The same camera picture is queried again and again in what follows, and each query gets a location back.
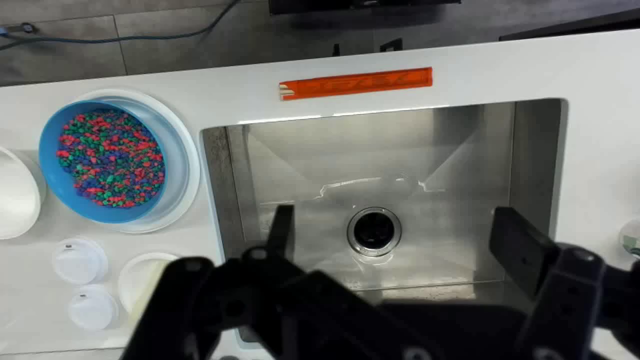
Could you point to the stainless steel sink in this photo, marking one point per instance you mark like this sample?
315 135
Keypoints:
400 153

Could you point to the white oval plate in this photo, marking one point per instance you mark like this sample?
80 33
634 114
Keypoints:
137 283

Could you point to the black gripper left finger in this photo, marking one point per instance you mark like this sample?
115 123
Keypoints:
220 300

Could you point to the multicoloured beads pile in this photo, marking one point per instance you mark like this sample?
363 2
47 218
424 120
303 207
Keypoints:
111 161

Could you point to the blue bowl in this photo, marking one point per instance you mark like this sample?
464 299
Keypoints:
50 170

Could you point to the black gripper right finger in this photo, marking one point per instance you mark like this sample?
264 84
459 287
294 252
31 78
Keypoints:
567 292

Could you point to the small white round lid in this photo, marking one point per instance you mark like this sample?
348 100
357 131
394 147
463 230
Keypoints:
78 261
93 308

